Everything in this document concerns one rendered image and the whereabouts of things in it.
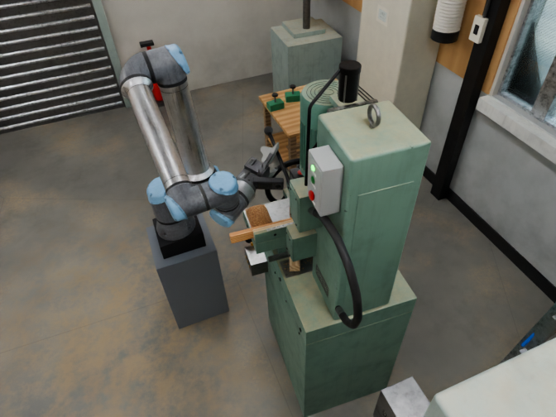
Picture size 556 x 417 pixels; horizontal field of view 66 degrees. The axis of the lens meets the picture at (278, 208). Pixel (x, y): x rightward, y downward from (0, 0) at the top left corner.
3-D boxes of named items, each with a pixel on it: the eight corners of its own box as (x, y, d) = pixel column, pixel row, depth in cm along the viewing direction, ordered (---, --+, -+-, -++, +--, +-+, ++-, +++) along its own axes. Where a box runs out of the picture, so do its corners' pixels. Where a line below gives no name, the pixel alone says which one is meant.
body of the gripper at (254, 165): (252, 154, 159) (234, 175, 154) (271, 164, 157) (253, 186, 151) (252, 166, 166) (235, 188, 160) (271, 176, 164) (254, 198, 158)
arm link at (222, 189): (208, 198, 131) (212, 218, 142) (242, 184, 134) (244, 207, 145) (197, 175, 136) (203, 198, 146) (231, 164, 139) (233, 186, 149)
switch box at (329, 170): (326, 189, 123) (328, 144, 112) (340, 212, 116) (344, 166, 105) (306, 194, 122) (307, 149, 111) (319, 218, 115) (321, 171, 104)
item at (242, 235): (360, 206, 177) (361, 199, 175) (362, 209, 176) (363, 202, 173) (230, 240, 166) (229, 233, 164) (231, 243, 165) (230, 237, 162)
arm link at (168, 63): (185, 194, 209) (136, 45, 158) (218, 183, 214) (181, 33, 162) (194, 213, 199) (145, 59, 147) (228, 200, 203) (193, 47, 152)
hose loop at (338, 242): (319, 266, 152) (323, 189, 126) (361, 348, 129) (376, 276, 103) (305, 270, 150) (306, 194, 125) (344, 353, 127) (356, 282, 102)
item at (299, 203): (312, 208, 142) (313, 174, 131) (323, 227, 136) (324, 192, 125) (288, 214, 140) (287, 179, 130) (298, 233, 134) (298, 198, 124)
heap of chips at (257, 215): (265, 204, 180) (264, 198, 178) (275, 227, 171) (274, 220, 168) (244, 209, 178) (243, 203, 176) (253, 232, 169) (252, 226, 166)
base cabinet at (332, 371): (340, 295, 252) (350, 210, 203) (387, 388, 212) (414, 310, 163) (268, 317, 243) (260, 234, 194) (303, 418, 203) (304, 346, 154)
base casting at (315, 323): (350, 211, 202) (352, 197, 196) (414, 310, 163) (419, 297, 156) (260, 235, 193) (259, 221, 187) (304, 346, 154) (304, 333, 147)
